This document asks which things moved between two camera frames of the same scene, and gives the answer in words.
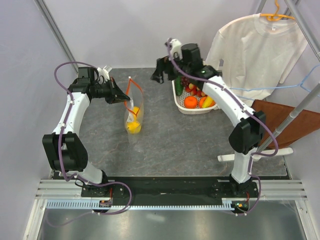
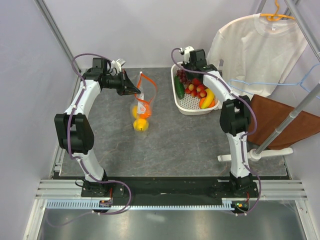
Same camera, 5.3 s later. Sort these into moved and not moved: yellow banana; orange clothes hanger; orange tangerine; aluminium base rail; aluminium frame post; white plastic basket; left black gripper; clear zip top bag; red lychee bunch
Moved: orange tangerine; left black gripper; clear zip top bag
Not moved: yellow banana; aluminium base rail; orange clothes hanger; aluminium frame post; red lychee bunch; white plastic basket
